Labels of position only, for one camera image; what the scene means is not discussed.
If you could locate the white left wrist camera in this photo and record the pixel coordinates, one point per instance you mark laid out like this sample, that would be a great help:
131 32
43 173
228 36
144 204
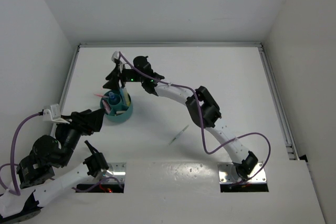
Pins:
52 114

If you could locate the yellow highlighter marker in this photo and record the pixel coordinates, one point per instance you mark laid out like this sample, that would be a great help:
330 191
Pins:
127 101

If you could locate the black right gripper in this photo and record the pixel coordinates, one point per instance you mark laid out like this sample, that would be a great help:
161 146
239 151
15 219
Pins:
115 83

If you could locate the teal round organizer container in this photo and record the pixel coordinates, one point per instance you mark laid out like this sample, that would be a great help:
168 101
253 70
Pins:
117 105

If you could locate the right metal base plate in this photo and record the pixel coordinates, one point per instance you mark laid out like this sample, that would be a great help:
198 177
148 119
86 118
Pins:
228 174

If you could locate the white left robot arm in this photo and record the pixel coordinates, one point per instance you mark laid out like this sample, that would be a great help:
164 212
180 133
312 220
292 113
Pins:
33 186

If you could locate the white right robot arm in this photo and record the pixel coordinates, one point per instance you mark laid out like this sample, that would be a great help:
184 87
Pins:
202 107

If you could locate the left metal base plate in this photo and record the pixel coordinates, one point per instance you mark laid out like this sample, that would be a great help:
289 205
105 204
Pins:
117 170

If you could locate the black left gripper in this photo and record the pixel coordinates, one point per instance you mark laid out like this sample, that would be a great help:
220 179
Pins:
87 120

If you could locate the blue glue stick tube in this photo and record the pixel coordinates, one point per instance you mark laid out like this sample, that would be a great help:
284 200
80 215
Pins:
113 99

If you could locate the metal base plate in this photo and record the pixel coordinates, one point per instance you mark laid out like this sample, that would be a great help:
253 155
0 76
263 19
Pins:
228 174
117 170

